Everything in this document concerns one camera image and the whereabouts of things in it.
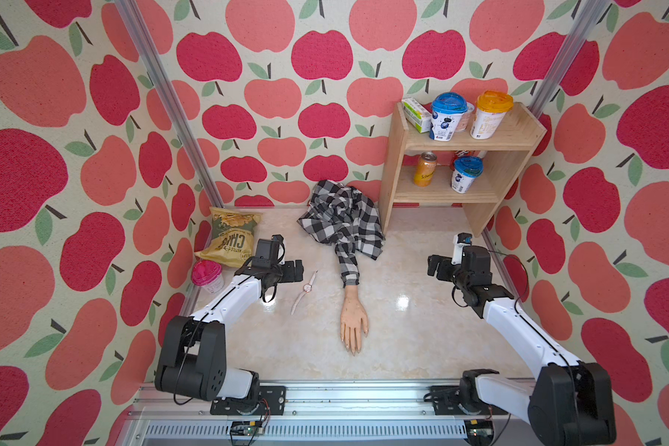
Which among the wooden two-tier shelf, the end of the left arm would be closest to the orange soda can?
the wooden two-tier shelf

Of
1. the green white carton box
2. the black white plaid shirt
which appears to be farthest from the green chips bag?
the green white carton box

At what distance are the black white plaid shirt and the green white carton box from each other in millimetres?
381

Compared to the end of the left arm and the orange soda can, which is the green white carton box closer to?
the orange soda can

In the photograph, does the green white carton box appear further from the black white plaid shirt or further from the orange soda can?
the black white plaid shirt

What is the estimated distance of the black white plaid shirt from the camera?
106 cm

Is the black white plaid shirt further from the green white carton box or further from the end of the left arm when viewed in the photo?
the green white carton box

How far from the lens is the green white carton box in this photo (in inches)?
32.3

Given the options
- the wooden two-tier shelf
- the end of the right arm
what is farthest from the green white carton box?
the end of the right arm
